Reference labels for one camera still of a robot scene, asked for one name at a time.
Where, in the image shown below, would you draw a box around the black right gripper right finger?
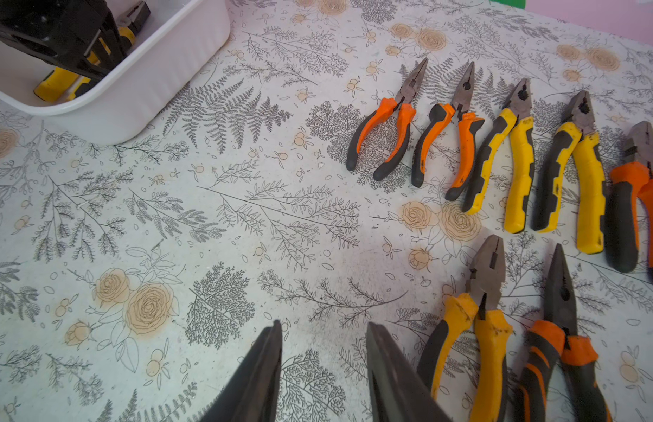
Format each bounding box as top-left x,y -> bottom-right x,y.
366,322 -> 449,422

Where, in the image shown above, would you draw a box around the yellow black combination pliers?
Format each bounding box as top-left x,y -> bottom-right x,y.
33,1 -> 151,103

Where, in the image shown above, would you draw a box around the floral patterned table mat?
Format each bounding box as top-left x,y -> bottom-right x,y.
0,1 -> 653,421

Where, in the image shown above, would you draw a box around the orange handled pliers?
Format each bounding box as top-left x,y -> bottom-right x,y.
605,121 -> 653,282

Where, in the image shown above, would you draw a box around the orange black pliers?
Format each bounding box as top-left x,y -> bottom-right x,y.
410,60 -> 486,202

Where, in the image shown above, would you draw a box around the dark orange striped pliers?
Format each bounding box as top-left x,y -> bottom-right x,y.
514,244 -> 612,421

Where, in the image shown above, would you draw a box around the yellow black handled pliers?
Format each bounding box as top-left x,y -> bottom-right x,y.
530,89 -> 608,256

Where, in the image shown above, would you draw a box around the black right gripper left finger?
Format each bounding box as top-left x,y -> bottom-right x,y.
201,320 -> 282,422

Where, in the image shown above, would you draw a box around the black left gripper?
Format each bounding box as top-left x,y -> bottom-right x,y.
0,0 -> 129,81

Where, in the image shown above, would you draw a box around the white plastic storage box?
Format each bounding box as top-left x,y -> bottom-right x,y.
0,0 -> 231,145

